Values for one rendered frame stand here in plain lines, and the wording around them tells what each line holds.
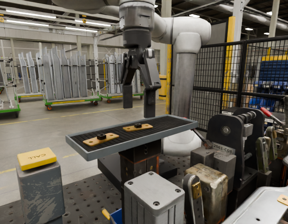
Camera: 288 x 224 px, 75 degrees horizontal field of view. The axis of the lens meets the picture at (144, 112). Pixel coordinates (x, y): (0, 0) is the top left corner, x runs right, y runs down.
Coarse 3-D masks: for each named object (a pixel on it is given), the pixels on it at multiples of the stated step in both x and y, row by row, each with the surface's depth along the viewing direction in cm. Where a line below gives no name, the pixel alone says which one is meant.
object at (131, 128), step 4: (136, 124) 54; (140, 124) 54; (144, 124) 57; (148, 124) 57; (124, 128) 53; (128, 128) 54; (132, 128) 53; (136, 128) 53; (140, 128) 53; (144, 128) 54
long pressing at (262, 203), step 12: (252, 192) 51; (264, 192) 51; (276, 192) 51; (240, 204) 46; (252, 204) 46; (264, 204) 46; (276, 204) 46; (228, 216) 42; (240, 216) 43; (252, 216) 43; (264, 216) 43; (276, 216) 43
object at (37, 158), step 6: (36, 150) 39; (42, 150) 39; (48, 150) 39; (18, 156) 37; (24, 156) 37; (30, 156) 37; (36, 156) 37; (42, 156) 37; (48, 156) 37; (54, 156) 37; (24, 162) 34; (30, 162) 34; (36, 162) 35; (42, 162) 35; (48, 162) 36; (24, 168) 34; (30, 168) 34
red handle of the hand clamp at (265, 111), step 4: (260, 108) 91; (264, 108) 90; (264, 112) 90; (268, 112) 89; (268, 116) 89; (272, 116) 87; (276, 120) 86; (280, 124) 85; (284, 124) 85; (284, 128) 84
